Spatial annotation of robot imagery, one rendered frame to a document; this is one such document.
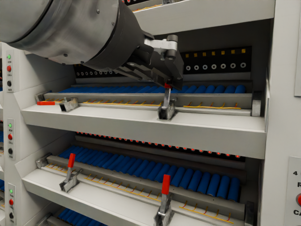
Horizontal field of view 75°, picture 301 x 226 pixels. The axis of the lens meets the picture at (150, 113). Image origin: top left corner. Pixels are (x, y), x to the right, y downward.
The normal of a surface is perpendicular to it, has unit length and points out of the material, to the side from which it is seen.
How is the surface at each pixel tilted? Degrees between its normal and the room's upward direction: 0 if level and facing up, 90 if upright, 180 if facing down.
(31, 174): 21
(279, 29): 90
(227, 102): 111
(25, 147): 90
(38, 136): 90
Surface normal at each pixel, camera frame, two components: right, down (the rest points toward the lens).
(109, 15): 0.87, 0.06
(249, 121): -0.14, -0.92
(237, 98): -0.44, 0.40
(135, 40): 0.83, 0.27
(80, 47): 0.42, 0.84
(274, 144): -0.48, 0.04
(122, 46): 0.69, 0.56
